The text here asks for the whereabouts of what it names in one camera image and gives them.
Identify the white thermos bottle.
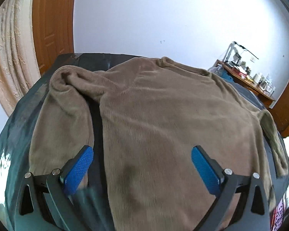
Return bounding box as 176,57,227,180
253,73,261,84

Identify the white plastic bag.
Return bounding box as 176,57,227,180
208,60,223,74

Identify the blue bin under desk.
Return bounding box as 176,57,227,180
221,70,234,82

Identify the brown fleece sweater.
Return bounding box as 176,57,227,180
29,57,289,230

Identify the wooden desk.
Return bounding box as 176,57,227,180
214,60,276,108

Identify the brown wooden door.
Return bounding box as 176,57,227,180
32,0,75,75

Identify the beige pleated curtain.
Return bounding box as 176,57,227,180
0,0,40,115

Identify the red box on desk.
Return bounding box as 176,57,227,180
232,66,247,75

